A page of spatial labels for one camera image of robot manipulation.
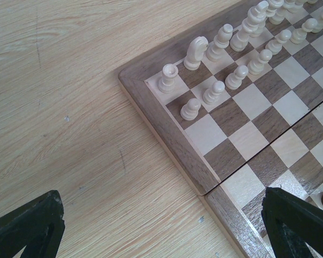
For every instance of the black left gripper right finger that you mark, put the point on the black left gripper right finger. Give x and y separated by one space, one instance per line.
292 224

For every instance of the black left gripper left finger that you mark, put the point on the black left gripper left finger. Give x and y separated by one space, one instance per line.
36 227

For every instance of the wooden chess board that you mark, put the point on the wooden chess board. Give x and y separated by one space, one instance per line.
266 133

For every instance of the white pawn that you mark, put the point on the white pawn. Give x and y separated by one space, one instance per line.
256 65
191 109
234 80
212 93

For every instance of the white rook corner piece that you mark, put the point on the white rook corner piece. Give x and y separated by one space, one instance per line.
166 83

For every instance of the white knight piece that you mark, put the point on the white knight piece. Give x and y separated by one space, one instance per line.
195 53

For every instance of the white bishop piece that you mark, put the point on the white bishop piece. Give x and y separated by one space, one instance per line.
220 42

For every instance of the white queen piece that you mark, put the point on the white queen piece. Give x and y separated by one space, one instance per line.
255 16

